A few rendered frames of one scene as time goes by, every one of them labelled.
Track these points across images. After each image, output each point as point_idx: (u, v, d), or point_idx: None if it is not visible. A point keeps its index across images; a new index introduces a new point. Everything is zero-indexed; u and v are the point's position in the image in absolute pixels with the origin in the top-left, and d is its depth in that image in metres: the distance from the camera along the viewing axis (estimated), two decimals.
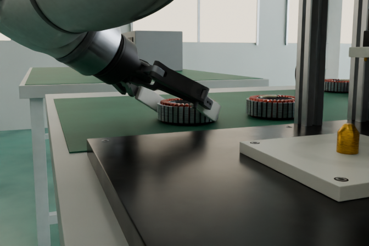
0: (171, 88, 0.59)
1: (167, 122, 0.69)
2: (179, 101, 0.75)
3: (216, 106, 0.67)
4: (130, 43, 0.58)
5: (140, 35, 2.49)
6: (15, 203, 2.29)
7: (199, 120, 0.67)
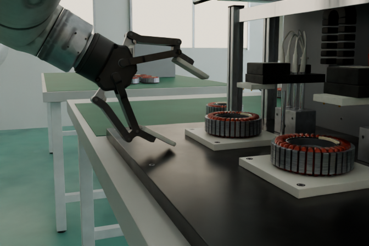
0: None
1: (209, 133, 0.77)
2: (230, 114, 0.81)
3: (167, 143, 0.70)
4: (88, 71, 0.63)
5: (139, 47, 2.90)
6: (33, 190, 2.70)
7: (233, 134, 0.73)
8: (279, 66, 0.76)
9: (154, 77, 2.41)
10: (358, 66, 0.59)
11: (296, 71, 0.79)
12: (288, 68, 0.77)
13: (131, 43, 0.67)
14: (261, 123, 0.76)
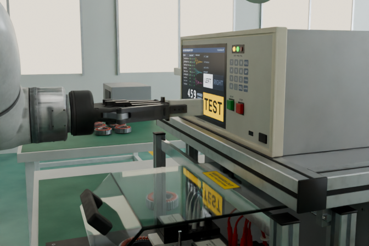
0: (128, 100, 0.72)
1: None
2: (143, 240, 0.98)
3: (194, 111, 0.73)
4: None
5: (116, 91, 3.07)
6: (15, 229, 2.87)
7: None
8: (178, 228, 0.94)
9: (126, 128, 2.58)
10: (218, 239, 0.77)
11: (195, 228, 0.96)
12: (186, 228, 0.95)
13: (118, 117, 0.63)
14: None
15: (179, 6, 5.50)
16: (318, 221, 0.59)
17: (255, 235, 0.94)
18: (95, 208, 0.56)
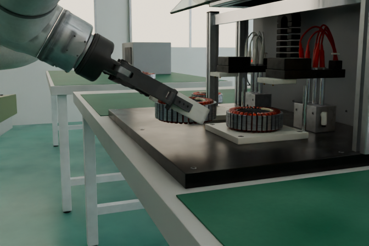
0: None
1: (158, 118, 0.70)
2: None
3: None
4: None
5: (137, 46, 3.13)
6: (39, 178, 2.93)
7: (181, 119, 0.66)
8: (241, 59, 0.99)
9: (151, 73, 2.64)
10: None
11: (255, 63, 1.02)
12: (249, 61, 1.00)
13: (123, 74, 0.62)
14: (215, 108, 0.70)
15: None
16: None
17: (313, 85, 1.00)
18: None
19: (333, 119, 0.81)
